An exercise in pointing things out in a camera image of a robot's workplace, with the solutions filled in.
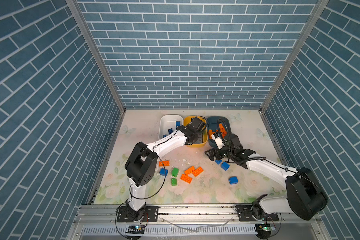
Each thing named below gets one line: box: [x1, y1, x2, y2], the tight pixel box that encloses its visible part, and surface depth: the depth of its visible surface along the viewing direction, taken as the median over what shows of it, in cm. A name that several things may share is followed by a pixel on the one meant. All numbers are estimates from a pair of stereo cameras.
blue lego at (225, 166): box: [220, 161, 230, 171], surface depth 90 cm
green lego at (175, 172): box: [171, 167, 180, 178], surface depth 91 cm
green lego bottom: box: [171, 178, 178, 186], surface depth 85 cm
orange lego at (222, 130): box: [218, 123, 228, 134], surface depth 110 cm
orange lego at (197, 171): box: [192, 166, 204, 177], surface depth 90 cm
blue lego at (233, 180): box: [228, 176, 239, 185], surface depth 86 cm
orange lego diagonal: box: [184, 166, 195, 176], surface depth 88 cm
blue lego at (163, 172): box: [159, 168, 169, 177], surface depth 88 cm
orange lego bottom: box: [180, 174, 193, 184], surface depth 87 cm
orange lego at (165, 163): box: [158, 160, 170, 167], surface depth 93 cm
